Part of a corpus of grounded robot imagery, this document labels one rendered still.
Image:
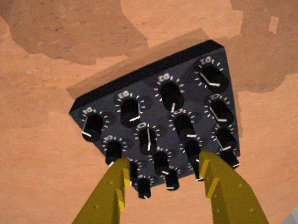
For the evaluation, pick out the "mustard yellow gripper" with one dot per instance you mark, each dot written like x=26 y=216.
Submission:
x=232 y=198

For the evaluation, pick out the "black knob box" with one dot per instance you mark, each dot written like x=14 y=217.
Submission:
x=169 y=99

